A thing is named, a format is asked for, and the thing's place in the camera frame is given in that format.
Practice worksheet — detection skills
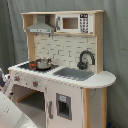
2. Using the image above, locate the silver toy pot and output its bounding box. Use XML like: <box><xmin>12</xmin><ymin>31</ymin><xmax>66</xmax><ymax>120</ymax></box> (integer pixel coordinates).
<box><xmin>36</xmin><ymin>58</ymin><xmax>52</xmax><ymax>69</ymax></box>

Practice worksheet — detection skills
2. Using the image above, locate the grey toy sink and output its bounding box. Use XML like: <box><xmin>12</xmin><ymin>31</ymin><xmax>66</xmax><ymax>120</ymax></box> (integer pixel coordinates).
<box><xmin>53</xmin><ymin>67</ymin><xmax>93</xmax><ymax>81</ymax></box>

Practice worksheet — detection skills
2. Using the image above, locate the wooden toy kitchen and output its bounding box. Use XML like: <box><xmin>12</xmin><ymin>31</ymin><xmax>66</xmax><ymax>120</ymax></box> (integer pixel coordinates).
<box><xmin>9</xmin><ymin>10</ymin><xmax>116</xmax><ymax>128</ymax></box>

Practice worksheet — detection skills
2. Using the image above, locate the red stove knob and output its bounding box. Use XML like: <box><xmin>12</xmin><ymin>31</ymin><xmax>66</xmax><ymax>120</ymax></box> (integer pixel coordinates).
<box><xmin>32</xmin><ymin>81</ymin><xmax>38</xmax><ymax>87</ymax></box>
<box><xmin>14</xmin><ymin>76</ymin><xmax>20</xmax><ymax>81</ymax></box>

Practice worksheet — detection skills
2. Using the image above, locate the black toy faucet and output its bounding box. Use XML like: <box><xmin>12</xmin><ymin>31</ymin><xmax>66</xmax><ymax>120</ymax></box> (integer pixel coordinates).
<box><xmin>77</xmin><ymin>50</ymin><xmax>95</xmax><ymax>70</ymax></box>

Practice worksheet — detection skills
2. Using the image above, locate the right red stove knob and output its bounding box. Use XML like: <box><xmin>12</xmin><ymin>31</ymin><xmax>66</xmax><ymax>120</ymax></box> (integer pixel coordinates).
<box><xmin>32</xmin><ymin>81</ymin><xmax>38</xmax><ymax>87</ymax></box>

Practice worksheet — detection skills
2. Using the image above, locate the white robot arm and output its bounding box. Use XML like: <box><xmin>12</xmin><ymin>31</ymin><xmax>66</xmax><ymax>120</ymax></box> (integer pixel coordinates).
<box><xmin>0</xmin><ymin>92</ymin><xmax>37</xmax><ymax>128</ymax></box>

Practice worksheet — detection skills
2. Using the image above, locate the toy microwave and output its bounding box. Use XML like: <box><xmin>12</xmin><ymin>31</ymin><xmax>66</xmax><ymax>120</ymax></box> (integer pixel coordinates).
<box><xmin>56</xmin><ymin>14</ymin><xmax>94</xmax><ymax>34</ymax></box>

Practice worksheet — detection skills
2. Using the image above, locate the black toy stovetop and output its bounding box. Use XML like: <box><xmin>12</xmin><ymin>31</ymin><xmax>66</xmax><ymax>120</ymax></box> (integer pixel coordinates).
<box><xmin>18</xmin><ymin>62</ymin><xmax>59</xmax><ymax>72</ymax></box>

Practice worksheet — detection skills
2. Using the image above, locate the white cabinet door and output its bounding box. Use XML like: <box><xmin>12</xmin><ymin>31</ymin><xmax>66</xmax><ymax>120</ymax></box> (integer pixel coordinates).
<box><xmin>46</xmin><ymin>81</ymin><xmax>83</xmax><ymax>128</ymax></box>

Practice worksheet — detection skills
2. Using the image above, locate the grey range hood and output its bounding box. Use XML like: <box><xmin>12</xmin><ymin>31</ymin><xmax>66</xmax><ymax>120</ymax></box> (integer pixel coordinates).
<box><xmin>26</xmin><ymin>15</ymin><xmax>54</xmax><ymax>34</ymax></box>

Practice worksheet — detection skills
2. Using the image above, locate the white oven door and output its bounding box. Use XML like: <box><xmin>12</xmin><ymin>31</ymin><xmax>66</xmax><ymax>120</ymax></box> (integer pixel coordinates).
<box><xmin>0</xmin><ymin>68</ymin><xmax>13</xmax><ymax>99</ymax></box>

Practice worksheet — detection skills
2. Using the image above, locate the left red stove knob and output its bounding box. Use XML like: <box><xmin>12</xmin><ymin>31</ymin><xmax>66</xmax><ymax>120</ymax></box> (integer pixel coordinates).
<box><xmin>14</xmin><ymin>76</ymin><xmax>20</xmax><ymax>81</ymax></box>

